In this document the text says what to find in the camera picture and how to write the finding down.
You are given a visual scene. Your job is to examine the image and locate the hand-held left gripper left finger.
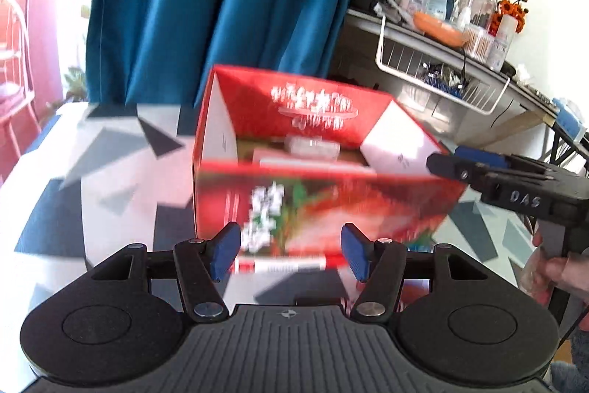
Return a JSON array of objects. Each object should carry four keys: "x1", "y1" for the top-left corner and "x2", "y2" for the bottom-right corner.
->
[{"x1": 92, "y1": 222, "x2": 243, "y2": 324}]

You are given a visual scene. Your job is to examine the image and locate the person's right hand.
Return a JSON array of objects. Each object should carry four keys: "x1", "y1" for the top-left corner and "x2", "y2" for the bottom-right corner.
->
[{"x1": 523, "y1": 228, "x2": 582, "y2": 297}]

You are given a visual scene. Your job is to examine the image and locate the white spray bottle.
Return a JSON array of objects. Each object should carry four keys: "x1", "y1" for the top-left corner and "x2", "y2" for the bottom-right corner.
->
[{"x1": 487, "y1": 14, "x2": 518, "y2": 72}]

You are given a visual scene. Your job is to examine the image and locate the black dressing table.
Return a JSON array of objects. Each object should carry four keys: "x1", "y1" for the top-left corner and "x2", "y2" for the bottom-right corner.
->
[{"x1": 331, "y1": 5, "x2": 561, "y2": 152}]

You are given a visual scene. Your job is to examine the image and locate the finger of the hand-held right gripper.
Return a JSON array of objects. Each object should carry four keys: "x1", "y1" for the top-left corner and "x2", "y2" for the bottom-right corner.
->
[
  {"x1": 425, "y1": 152, "x2": 485, "y2": 186},
  {"x1": 451, "y1": 145, "x2": 512, "y2": 169}
]

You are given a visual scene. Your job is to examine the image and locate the orange artificial flowers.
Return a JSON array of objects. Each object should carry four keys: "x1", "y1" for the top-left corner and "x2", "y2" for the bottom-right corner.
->
[{"x1": 487, "y1": 0, "x2": 530, "y2": 35}]

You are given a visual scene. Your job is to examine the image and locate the blue tissue box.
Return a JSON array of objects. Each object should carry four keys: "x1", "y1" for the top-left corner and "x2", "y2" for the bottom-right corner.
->
[{"x1": 551, "y1": 97, "x2": 588, "y2": 137}]

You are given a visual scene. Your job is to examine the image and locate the red strawberry print cardboard box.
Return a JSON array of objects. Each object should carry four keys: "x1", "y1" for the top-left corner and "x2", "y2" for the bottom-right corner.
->
[{"x1": 190, "y1": 63, "x2": 470, "y2": 259}]

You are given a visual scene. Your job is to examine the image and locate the clear cotton swab box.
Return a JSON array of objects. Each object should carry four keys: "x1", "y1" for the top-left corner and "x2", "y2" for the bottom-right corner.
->
[{"x1": 462, "y1": 23, "x2": 494, "y2": 56}]

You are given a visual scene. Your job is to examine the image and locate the red white tube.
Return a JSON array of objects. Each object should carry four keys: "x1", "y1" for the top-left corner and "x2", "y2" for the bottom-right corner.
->
[{"x1": 232, "y1": 254, "x2": 351, "y2": 275}]

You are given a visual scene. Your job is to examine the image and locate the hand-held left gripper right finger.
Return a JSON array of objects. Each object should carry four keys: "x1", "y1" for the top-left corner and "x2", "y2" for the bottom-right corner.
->
[{"x1": 339, "y1": 222, "x2": 489, "y2": 324}]

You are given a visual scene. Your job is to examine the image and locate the white wire basket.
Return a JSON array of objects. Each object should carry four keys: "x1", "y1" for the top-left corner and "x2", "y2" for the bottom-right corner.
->
[{"x1": 375, "y1": 14, "x2": 512, "y2": 116}]

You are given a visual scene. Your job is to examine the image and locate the clear plastic case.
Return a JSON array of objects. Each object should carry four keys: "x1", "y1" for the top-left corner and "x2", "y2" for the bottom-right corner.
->
[{"x1": 284, "y1": 134, "x2": 342, "y2": 160}]

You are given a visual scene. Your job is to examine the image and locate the orange bowl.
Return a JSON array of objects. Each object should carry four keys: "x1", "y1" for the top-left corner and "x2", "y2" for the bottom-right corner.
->
[{"x1": 412, "y1": 10, "x2": 466, "y2": 47}]

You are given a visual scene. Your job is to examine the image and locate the pink box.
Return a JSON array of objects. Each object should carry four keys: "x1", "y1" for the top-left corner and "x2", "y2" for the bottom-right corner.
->
[{"x1": 251, "y1": 146, "x2": 370, "y2": 169}]

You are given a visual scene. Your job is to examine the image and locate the blue curtain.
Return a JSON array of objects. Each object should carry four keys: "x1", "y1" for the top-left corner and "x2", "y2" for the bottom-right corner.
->
[{"x1": 85, "y1": 0, "x2": 373, "y2": 110}]

